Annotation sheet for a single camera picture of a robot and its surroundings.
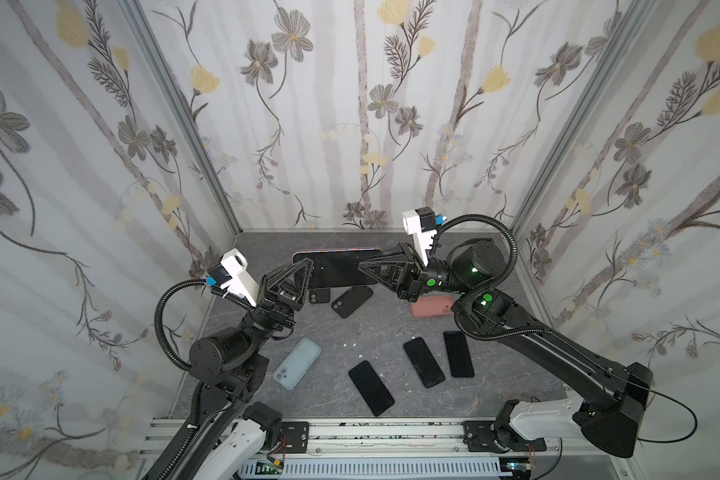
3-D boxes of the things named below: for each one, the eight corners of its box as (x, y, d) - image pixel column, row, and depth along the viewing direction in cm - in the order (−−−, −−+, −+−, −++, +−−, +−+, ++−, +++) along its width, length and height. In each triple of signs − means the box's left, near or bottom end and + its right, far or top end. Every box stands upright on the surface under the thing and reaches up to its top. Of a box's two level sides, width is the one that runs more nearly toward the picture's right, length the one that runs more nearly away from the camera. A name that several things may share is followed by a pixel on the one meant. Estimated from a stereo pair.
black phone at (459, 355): (451, 377, 86) (453, 374, 84) (443, 335, 94) (445, 331, 92) (472, 377, 86) (475, 374, 84) (462, 335, 95) (465, 331, 92)
